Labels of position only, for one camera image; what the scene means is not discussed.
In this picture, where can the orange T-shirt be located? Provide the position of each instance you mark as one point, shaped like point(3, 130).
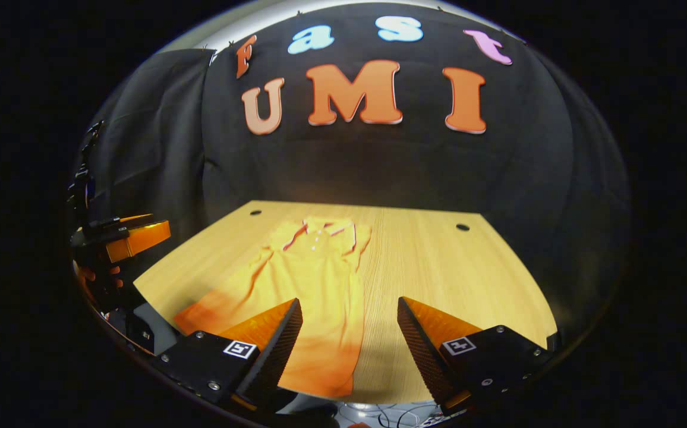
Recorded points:
point(320, 285)

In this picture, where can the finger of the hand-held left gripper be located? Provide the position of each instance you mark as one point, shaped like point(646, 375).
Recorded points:
point(117, 224)
point(141, 241)

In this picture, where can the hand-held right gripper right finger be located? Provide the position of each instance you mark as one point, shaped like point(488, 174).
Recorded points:
point(426, 362)

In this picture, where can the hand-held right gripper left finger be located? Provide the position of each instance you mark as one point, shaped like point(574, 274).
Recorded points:
point(272, 362)

